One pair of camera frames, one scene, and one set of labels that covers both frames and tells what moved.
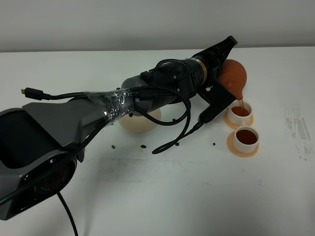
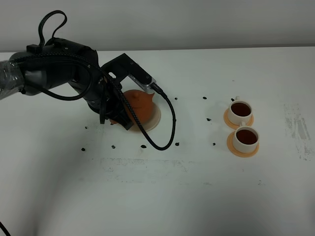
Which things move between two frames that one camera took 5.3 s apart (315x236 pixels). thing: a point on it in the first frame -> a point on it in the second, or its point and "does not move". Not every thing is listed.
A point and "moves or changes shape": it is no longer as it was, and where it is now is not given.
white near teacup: [246, 139] does not move
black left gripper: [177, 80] -> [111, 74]
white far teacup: [239, 112] does not move
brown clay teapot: [233, 76] moves or changes shape
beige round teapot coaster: [142, 124] does not move
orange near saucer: [230, 146] does not move
